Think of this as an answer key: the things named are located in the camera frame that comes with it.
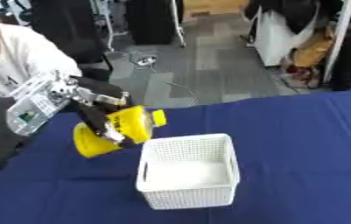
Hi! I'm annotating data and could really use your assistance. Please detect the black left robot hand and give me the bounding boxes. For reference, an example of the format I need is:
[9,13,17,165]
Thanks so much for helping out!
[69,76,140,147]

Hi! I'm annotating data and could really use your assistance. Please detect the yellow plastic bottle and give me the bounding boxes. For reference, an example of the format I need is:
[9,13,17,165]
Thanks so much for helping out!
[71,105,169,159]

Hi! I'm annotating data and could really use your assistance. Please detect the white power strip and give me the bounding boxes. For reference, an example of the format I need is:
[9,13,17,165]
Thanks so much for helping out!
[135,57,158,67]

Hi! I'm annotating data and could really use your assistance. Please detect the black office chair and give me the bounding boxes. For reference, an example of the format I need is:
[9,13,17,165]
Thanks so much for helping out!
[28,0,116,82]

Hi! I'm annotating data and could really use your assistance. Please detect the person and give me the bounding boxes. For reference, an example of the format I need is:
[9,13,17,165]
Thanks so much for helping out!
[0,3,83,103]

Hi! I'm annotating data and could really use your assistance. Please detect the black fabric panel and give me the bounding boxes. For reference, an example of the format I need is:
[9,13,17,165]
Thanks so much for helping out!
[124,0,185,46]

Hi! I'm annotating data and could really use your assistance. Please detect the white metal stand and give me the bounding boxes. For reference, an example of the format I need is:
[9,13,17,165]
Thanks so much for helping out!
[170,0,187,49]

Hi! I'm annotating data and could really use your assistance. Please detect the white plastic lattice basket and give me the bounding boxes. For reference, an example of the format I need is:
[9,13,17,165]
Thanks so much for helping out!
[135,133,242,211]

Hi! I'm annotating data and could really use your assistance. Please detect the tan bag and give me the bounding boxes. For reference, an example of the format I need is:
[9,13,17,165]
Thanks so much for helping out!
[290,26,336,68]

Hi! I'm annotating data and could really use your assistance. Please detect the white table leg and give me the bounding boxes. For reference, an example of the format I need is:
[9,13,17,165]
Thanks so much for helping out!
[320,0,351,84]

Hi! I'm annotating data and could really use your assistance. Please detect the grey floor cable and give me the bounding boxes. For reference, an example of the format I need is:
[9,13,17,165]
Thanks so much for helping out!
[149,64,200,107]

